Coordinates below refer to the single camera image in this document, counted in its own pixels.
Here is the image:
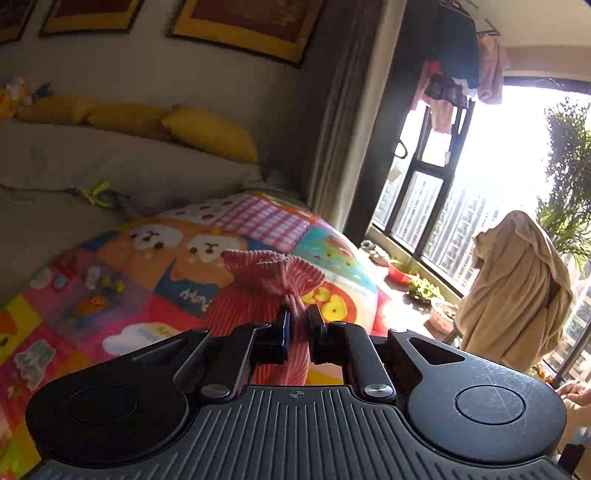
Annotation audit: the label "pink striped garment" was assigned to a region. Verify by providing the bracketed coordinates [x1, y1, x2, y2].
[204, 250, 325, 386]

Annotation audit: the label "hanging clothes on rack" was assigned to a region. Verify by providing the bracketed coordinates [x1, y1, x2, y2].
[412, 1, 510, 134]

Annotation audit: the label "person's hand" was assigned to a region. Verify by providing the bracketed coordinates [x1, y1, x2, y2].
[556, 380, 591, 444]

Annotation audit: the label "red plant pot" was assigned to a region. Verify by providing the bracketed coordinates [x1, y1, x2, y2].
[388, 260, 418, 286]

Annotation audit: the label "colourful cartoon patchwork blanket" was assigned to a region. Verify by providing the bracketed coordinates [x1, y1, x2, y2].
[1, 193, 394, 479]

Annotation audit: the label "beige towel on chair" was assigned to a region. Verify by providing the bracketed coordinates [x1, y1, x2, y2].
[456, 210, 573, 373]

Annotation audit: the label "yellow green ribbon toy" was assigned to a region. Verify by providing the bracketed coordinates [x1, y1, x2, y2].
[68, 182, 128, 209]

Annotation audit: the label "grey sofa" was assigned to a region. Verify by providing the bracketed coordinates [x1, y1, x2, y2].
[1, 120, 262, 302]

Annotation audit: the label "yellow pillow right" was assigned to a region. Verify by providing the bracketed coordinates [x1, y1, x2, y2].
[161, 107, 259, 165]

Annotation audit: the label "yellow pillow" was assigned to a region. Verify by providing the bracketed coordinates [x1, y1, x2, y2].
[86, 103, 172, 142]
[17, 95, 96, 125]
[161, 107, 259, 165]

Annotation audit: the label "yellow pillow middle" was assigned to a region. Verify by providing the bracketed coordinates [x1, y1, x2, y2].
[86, 103, 172, 142]

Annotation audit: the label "green palm plant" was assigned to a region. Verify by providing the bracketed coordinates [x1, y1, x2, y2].
[536, 100, 590, 272]

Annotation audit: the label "yellow pillow left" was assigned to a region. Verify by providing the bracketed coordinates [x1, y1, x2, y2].
[17, 95, 96, 125]

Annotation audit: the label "grey curtain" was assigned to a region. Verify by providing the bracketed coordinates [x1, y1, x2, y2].
[305, 1, 407, 231]

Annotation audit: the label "framed picture right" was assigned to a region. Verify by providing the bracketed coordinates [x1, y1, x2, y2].
[169, 0, 324, 66]

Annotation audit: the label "framed picture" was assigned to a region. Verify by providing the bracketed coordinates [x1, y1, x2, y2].
[39, 0, 143, 36]
[169, 0, 324, 66]

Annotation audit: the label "plush toy on sofa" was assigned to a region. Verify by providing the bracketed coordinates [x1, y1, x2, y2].
[0, 77, 53, 120]

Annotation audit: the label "framed picture middle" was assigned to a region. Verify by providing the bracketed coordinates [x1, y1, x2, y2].
[39, 0, 143, 36]

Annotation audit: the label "black window frame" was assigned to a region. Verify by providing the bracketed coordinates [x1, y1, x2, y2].
[362, 78, 590, 383]

